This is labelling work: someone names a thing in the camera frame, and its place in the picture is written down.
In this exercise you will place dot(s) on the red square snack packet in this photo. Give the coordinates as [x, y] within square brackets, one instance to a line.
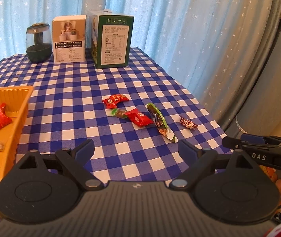
[138, 118]

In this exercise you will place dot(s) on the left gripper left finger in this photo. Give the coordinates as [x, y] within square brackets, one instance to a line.
[72, 162]

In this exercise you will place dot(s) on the large red snack packet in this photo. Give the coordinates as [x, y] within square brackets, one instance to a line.
[4, 119]

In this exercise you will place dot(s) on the red cartoon candy packet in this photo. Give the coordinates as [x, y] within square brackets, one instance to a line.
[112, 101]

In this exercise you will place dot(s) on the light blue star curtain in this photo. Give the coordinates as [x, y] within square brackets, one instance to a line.
[212, 47]

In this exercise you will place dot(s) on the white beige product box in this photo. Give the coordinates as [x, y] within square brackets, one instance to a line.
[68, 39]

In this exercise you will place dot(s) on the long green white snack packet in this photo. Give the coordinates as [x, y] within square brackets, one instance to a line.
[160, 123]

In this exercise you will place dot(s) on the green small candy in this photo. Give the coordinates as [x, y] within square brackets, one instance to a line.
[119, 113]

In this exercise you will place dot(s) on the dark red small candy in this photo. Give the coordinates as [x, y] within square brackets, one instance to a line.
[188, 123]

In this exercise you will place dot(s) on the grey side curtain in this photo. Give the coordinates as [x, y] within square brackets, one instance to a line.
[261, 112]

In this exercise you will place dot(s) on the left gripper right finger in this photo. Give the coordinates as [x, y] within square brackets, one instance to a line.
[199, 161]

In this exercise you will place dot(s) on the green carton box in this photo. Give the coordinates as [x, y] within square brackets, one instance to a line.
[111, 35]

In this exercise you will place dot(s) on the orange plastic tray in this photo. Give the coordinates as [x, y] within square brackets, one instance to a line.
[16, 100]

